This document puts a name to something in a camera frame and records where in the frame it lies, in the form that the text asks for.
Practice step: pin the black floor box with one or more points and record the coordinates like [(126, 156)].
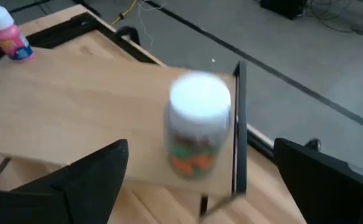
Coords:
[(284, 6)]

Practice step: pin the black table clamp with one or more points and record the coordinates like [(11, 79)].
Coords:
[(128, 32), (313, 143)]

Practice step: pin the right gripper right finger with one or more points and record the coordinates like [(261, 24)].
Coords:
[(324, 193)]

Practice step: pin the pink bottle white cap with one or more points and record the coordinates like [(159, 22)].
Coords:
[(11, 40)]

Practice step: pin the wooden shelf black metal frame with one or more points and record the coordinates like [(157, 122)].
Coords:
[(75, 102)]

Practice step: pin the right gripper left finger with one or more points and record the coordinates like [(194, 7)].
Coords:
[(59, 199)]

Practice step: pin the gummy jar white lid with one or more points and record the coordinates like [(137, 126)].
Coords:
[(196, 124)]

